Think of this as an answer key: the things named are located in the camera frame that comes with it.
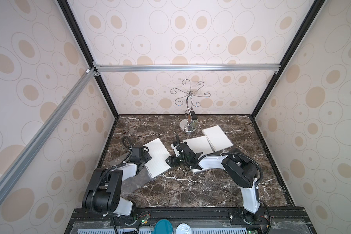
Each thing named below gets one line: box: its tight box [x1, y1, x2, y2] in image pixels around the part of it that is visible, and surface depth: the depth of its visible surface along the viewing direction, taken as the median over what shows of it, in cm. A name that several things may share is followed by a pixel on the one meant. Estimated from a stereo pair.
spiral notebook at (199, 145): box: [182, 135, 215, 155], surface depth 107 cm
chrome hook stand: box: [170, 78, 212, 135], surface depth 92 cm
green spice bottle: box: [191, 114, 199, 130], surface depth 105 cm
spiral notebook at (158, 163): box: [120, 137, 172, 195], surface depth 91 cm
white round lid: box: [175, 222, 193, 234], surface depth 67 cm
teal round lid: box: [150, 218, 174, 234], surface depth 66 cm
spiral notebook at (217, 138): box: [201, 125, 234, 153], surface depth 108 cm
